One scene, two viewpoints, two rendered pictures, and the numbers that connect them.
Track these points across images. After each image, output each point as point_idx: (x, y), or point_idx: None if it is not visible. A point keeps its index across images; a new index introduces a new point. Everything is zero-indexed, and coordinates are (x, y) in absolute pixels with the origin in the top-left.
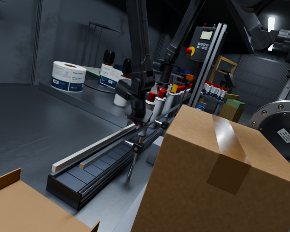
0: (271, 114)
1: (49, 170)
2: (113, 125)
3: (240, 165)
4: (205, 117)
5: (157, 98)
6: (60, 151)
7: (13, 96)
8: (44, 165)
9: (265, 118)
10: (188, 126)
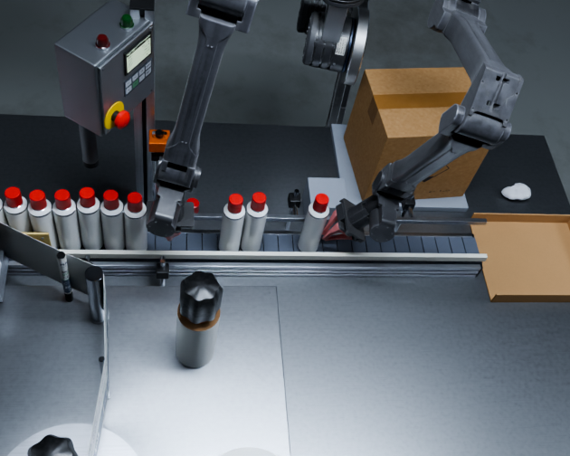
0: (365, 49)
1: (460, 295)
2: (284, 319)
3: None
4: (410, 114)
5: (266, 210)
6: (430, 313)
7: None
8: (460, 303)
9: (363, 56)
10: None
